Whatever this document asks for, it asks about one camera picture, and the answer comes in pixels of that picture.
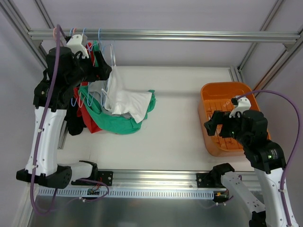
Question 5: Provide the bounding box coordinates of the light blue wire hanger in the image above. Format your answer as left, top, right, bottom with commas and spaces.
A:
98, 28, 112, 106

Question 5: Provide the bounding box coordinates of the white tank top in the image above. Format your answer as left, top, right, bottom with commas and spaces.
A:
102, 45, 152, 123

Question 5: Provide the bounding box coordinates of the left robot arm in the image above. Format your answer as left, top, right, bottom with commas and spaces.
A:
16, 47, 112, 189

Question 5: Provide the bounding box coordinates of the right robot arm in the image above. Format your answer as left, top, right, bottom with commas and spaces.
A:
204, 110, 298, 227

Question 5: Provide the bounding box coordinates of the grey tank top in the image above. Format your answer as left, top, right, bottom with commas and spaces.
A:
88, 80, 132, 119

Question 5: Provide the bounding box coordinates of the black tank top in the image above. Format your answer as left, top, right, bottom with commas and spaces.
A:
64, 104, 86, 136

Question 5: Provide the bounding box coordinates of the red tank top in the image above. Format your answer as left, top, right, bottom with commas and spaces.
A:
74, 42, 101, 133

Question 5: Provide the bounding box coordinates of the green tank top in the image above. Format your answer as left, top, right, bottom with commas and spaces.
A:
79, 40, 157, 135

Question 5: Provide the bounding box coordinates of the orange plastic basket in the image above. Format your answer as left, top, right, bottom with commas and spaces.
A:
197, 81, 271, 157

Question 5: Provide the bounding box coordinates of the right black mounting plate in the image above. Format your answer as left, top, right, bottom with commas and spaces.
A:
196, 173, 215, 188

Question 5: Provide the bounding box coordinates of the black mounting plate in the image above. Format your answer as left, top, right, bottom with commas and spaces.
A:
71, 170, 114, 186
196, 173, 215, 188

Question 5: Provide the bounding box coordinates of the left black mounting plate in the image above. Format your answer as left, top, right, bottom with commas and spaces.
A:
71, 170, 114, 186

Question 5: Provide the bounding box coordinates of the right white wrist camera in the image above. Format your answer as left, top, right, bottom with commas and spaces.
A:
229, 96, 251, 118

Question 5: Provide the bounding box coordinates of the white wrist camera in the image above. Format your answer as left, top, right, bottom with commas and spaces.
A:
229, 96, 251, 118
66, 34, 89, 59

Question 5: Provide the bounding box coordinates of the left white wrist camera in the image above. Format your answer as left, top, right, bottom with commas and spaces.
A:
66, 34, 89, 59

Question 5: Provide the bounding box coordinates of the pink wire hanger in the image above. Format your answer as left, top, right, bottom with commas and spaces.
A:
71, 92, 84, 108
53, 27, 63, 46

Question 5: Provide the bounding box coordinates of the aluminium hanging rail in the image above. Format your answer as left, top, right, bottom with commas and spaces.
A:
27, 28, 299, 44

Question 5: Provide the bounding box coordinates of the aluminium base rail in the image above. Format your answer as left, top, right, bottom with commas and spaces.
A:
28, 169, 263, 190

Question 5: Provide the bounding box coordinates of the slotted white cable duct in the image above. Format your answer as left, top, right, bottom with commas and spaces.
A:
37, 188, 215, 200

